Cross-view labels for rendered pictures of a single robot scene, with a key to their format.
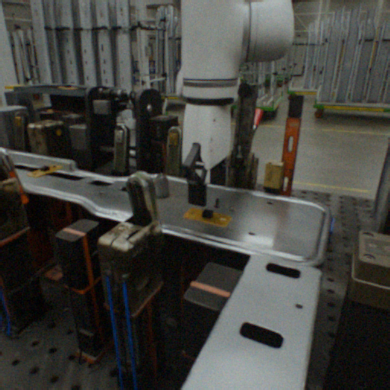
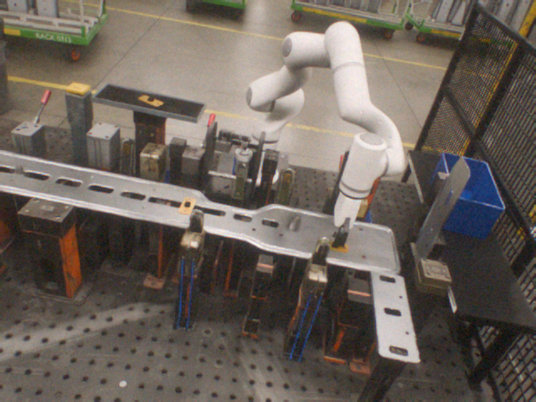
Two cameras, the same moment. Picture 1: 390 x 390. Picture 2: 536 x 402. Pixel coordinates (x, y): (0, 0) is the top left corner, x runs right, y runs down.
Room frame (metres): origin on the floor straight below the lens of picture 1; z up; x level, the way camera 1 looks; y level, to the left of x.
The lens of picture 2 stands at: (-0.31, 0.62, 1.85)
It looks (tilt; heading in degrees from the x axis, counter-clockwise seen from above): 36 degrees down; 334
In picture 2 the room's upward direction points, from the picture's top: 12 degrees clockwise
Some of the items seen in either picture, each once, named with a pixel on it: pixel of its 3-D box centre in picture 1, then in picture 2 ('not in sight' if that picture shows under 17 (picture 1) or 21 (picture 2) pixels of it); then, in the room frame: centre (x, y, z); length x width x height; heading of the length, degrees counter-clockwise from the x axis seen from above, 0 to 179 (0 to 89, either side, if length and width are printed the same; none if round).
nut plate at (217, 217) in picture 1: (207, 214); (334, 244); (0.51, -0.03, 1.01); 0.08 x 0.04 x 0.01; 65
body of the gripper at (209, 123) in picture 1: (209, 129); (348, 203); (0.51, -0.03, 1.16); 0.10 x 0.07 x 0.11; 154
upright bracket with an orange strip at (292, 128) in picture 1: (282, 207); (358, 224); (0.65, -0.21, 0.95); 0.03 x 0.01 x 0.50; 65
